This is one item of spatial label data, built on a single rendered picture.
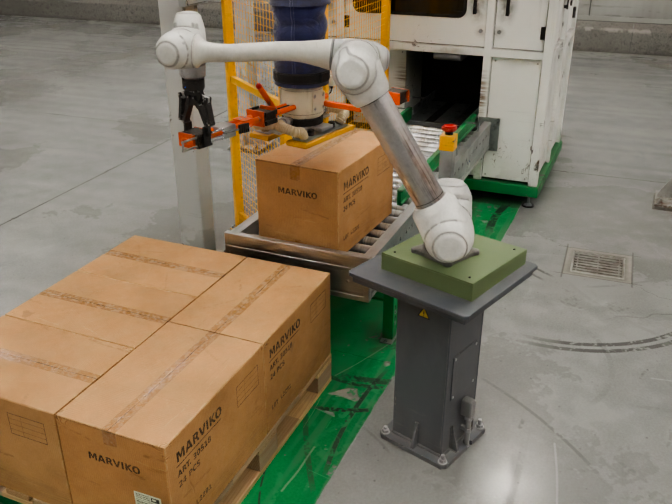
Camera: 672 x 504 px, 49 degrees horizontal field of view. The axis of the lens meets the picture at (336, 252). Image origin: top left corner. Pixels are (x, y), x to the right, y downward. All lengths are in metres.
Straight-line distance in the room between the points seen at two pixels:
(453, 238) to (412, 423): 0.94
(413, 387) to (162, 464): 1.05
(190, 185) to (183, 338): 1.71
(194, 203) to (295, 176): 1.27
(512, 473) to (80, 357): 1.63
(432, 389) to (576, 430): 0.71
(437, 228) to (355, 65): 0.56
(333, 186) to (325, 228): 0.20
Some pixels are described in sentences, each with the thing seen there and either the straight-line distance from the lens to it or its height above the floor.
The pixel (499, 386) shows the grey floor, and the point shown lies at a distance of 3.43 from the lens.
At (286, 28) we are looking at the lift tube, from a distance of 2.92.
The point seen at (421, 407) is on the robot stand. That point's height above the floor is 0.20.
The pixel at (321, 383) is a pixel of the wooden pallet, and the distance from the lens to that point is 3.28.
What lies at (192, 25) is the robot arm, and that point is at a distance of 2.51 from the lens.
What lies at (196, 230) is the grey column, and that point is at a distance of 4.38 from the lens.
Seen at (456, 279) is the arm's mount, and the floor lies 0.81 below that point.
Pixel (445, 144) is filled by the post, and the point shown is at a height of 0.96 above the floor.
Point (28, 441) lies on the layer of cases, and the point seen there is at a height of 0.40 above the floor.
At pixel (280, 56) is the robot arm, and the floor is 1.51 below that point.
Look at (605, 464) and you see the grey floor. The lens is 3.13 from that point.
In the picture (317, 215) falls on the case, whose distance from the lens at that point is 3.16.
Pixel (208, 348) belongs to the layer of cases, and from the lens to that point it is 2.64.
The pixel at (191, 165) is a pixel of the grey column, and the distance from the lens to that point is 4.23.
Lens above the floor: 1.96
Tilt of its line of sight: 25 degrees down
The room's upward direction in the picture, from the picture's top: straight up
